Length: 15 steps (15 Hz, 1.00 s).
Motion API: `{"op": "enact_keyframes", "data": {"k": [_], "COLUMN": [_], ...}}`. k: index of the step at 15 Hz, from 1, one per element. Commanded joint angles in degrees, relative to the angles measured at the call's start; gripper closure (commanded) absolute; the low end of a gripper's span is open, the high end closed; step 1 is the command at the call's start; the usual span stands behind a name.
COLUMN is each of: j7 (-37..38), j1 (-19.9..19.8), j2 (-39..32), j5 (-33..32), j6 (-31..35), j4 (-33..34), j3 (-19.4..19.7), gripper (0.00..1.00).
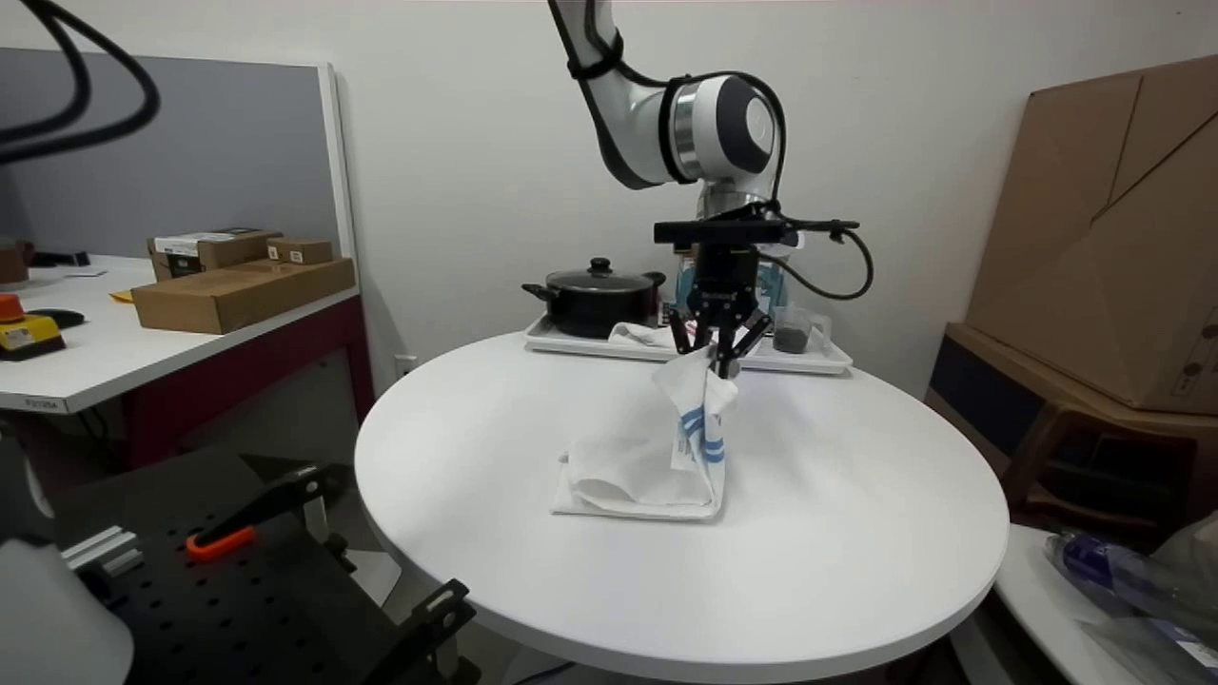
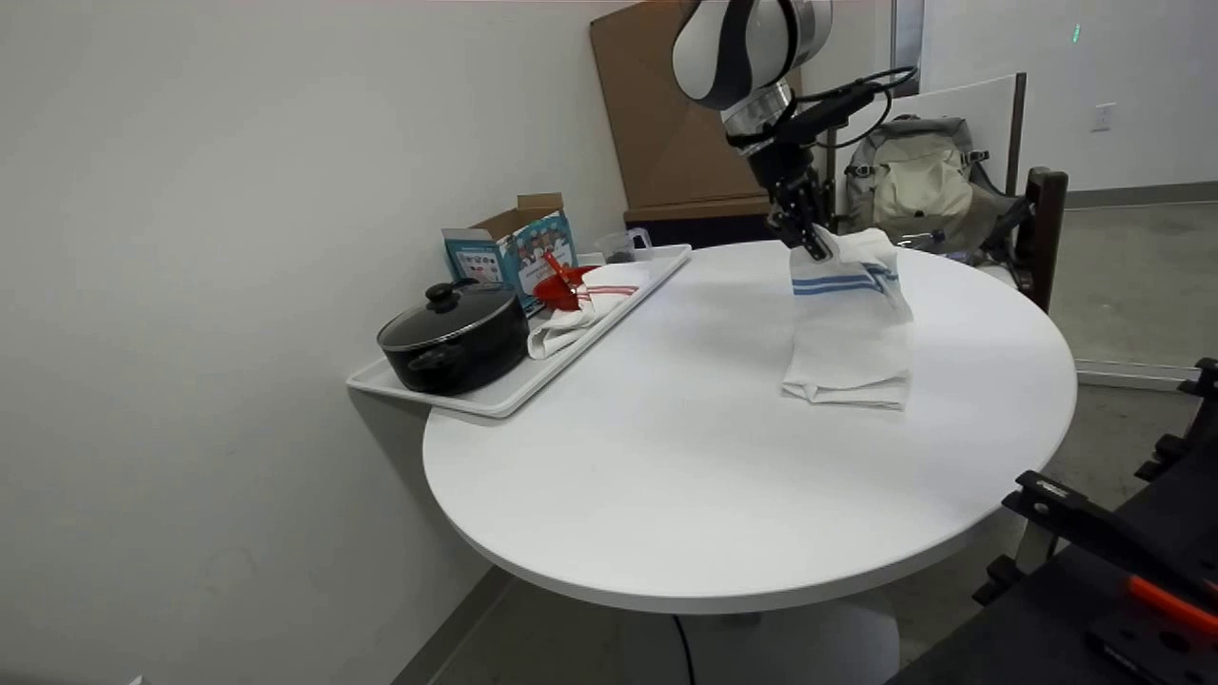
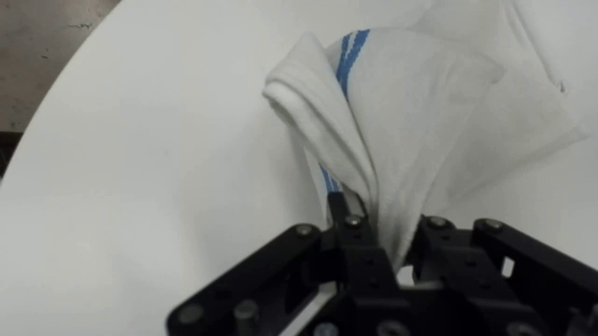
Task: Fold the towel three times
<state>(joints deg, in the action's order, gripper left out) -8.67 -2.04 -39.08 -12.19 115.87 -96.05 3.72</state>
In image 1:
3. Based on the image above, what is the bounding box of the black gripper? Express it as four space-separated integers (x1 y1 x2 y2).
666 243 777 382

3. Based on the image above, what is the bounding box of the white towel with blue stripes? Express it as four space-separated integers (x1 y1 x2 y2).
547 344 744 527

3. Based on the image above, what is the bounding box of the open blue cardboard box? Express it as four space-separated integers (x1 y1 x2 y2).
666 243 795 334

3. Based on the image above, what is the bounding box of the white cloth with red stripe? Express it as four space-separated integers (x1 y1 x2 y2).
605 315 689 366

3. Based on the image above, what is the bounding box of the white rectangular tray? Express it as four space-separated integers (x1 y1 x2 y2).
520 309 857 382

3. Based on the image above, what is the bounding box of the black pot with lid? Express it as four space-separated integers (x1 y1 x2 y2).
516 254 671 344

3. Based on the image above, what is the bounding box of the large brown cardboard box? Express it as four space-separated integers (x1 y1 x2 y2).
964 55 1218 420

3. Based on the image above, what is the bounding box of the white low surface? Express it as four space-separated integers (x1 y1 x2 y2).
994 527 1145 685

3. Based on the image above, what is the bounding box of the clear plastic bag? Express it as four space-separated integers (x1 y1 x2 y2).
1043 510 1218 670

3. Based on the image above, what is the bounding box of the grey partition panel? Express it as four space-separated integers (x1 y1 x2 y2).
0 47 359 263

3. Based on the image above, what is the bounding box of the black perforated breadboard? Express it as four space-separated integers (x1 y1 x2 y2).
49 449 488 685

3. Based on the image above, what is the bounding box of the yellow emergency stop button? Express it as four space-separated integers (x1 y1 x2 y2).
0 295 68 363

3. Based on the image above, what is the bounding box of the white rounded object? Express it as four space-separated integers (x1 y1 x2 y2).
0 537 137 685

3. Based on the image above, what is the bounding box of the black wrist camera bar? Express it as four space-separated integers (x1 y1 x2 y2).
652 216 799 250

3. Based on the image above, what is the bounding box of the black clamp with orange handle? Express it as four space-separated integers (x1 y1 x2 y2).
181 459 354 569

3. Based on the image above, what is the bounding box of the white desk with red frame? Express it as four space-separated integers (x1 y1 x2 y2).
0 246 378 471

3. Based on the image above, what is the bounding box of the thick black hose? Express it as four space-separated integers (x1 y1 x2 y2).
14 0 163 163
0 0 96 141

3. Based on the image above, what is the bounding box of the silver aluminium rail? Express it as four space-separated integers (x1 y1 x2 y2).
58 527 143 574

